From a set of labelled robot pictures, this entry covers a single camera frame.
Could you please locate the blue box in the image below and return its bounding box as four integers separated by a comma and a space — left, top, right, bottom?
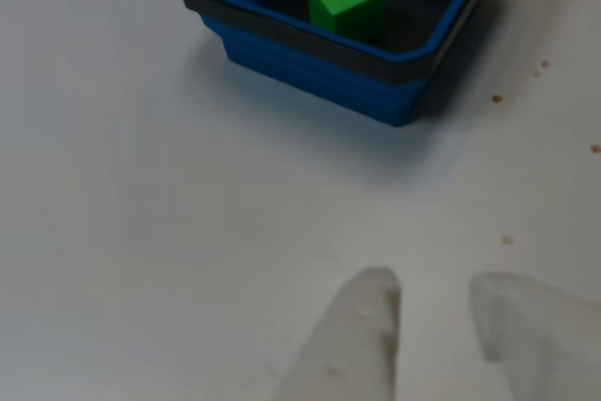
171, 0, 509, 129

